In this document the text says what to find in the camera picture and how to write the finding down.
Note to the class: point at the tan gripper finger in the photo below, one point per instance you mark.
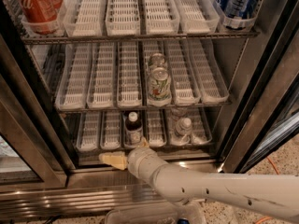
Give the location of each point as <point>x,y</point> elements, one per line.
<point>144,143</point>
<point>115,159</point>

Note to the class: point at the dark bottle with white cap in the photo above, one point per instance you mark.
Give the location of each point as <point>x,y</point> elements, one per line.
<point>133,129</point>

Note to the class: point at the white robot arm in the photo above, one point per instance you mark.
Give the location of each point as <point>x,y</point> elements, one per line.
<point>272,195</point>

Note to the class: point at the clear water bottle front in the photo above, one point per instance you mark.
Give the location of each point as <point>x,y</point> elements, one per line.
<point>182,132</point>

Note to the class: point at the clear water bottle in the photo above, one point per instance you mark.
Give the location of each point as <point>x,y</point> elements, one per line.
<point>178,113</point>
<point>182,132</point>

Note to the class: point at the clear water bottle rear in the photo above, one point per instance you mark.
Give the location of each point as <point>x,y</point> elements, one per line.
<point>178,113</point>

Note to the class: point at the blue bottle cap in bin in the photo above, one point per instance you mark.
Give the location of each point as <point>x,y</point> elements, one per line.
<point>183,221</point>

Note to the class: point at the stainless steel fridge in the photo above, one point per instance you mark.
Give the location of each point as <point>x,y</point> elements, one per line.
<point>42,172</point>

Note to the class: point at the fridge door right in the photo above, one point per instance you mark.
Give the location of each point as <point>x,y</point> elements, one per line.
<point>267,116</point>

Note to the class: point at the white tray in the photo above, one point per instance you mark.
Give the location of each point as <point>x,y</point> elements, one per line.
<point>207,72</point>
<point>85,17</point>
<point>72,92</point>
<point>185,89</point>
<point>129,92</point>
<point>101,87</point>
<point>197,16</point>
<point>88,132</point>
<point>161,17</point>
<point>122,17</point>
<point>155,128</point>
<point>111,127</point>

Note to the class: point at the green white soda can front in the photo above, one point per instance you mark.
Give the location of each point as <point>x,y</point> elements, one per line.
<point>159,87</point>

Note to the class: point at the clear plastic bin on floor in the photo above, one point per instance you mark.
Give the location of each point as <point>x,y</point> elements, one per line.
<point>157,213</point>

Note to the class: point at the silver soda can rear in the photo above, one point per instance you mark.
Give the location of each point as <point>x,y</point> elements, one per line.
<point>156,60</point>

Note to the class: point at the red cola can front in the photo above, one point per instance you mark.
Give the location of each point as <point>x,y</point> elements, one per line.
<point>41,15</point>

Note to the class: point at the blue silver can middle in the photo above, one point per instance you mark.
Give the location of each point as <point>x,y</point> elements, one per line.
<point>236,8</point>

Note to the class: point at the middle wire shelf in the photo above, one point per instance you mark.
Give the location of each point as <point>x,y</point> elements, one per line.
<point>141,107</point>

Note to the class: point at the wire shelf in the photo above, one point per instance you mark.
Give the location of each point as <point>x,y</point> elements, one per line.
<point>45,40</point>
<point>141,107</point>

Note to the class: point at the top wire shelf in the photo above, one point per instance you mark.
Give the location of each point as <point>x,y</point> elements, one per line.
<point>45,40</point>

